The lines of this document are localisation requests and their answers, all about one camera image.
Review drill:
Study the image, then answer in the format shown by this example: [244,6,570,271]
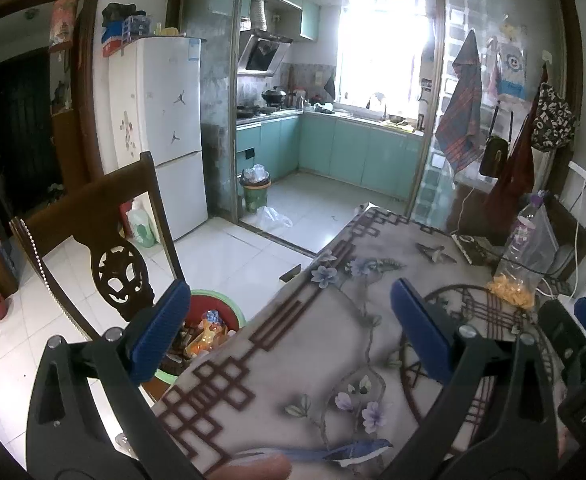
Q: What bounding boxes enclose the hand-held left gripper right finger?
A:
[388,278,558,480]

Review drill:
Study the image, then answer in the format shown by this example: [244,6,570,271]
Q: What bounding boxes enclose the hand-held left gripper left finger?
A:
[25,280,194,480]

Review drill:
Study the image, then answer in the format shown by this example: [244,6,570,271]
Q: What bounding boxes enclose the red basin green rim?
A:
[152,288,248,387]

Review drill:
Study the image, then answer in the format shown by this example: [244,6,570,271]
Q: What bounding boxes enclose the green trash bin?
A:
[240,164,273,214]

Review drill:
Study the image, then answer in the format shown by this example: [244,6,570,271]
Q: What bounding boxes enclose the person's left hand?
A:
[208,460,293,480]

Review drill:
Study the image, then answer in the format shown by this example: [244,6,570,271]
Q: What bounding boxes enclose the clear bag of yellow snacks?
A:
[487,204,560,312]

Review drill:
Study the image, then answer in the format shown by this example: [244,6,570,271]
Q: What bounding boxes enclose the carved wooden chair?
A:
[9,150,187,342]

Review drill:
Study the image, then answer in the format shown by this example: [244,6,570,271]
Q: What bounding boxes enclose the dark wooden chair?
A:
[543,194,586,284]

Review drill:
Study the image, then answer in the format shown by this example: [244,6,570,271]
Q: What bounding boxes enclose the dark snack packet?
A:
[450,233,505,267]

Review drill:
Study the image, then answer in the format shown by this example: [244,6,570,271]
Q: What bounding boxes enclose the purple-capped plastic bottle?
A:
[502,194,545,272]

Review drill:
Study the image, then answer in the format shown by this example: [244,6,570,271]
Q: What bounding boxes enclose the dark red cloth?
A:
[483,109,537,222]

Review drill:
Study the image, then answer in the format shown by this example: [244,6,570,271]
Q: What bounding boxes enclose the white plastic bag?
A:
[256,205,294,230]

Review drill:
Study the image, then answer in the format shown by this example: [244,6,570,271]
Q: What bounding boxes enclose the small black handbag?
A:
[478,104,517,179]

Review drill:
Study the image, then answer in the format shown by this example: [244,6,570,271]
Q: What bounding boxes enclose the teal lower kitchen cabinets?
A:
[235,110,427,202]

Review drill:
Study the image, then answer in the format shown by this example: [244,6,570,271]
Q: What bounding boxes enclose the teal kitchen cabinets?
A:
[235,110,427,202]
[208,0,322,44]

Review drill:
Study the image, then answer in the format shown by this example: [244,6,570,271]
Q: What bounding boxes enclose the black white letter-print bag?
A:
[530,81,577,153]

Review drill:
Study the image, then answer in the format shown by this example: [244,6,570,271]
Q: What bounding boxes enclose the white refrigerator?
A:
[108,35,210,244]

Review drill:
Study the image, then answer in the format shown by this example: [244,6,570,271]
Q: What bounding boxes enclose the plaid cloth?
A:
[434,29,484,174]

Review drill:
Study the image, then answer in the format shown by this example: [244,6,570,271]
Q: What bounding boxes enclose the dark door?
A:
[0,46,64,217]

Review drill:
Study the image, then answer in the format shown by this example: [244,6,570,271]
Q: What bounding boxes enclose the black wok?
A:
[261,87,290,109]

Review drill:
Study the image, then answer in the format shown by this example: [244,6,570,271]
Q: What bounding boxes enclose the bright window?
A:
[335,0,437,122]

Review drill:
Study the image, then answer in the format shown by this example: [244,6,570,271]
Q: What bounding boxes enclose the steel range hood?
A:
[236,30,294,77]

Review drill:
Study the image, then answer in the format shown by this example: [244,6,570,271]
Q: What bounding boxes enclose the glass block partition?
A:
[412,0,574,227]

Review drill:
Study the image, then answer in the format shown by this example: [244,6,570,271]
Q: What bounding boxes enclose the dark bag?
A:
[102,2,147,29]

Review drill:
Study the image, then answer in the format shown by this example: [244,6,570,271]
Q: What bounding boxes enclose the teal upper kitchen cabinets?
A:
[208,0,322,44]

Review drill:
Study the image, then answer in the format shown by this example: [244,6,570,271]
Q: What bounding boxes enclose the white power cable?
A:
[538,160,586,306]

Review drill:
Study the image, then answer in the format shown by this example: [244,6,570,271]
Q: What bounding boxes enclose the black cable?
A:
[507,256,575,297]

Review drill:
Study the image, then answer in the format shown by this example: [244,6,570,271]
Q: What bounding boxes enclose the thin white cable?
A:
[454,179,480,237]

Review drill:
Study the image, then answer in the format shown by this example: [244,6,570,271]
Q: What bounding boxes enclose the silver exhaust duct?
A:
[249,0,269,34]

